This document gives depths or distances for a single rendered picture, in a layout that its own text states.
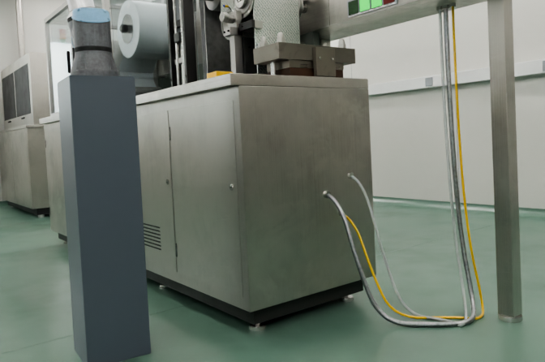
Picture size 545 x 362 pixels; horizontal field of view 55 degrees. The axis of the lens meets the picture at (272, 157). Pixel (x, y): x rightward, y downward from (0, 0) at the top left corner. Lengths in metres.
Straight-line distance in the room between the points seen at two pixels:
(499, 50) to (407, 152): 3.06
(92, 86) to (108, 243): 0.49
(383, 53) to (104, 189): 3.84
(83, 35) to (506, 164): 1.46
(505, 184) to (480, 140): 2.58
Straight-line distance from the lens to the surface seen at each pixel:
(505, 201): 1.97
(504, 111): 1.95
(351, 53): 2.19
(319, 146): 1.94
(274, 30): 2.19
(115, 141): 1.70
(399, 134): 4.99
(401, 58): 5.00
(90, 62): 1.75
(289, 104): 1.85
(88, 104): 1.69
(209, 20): 2.48
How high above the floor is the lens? 0.68
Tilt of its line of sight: 2 degrees down
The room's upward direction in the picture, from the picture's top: 3 degrees counter-clockwise
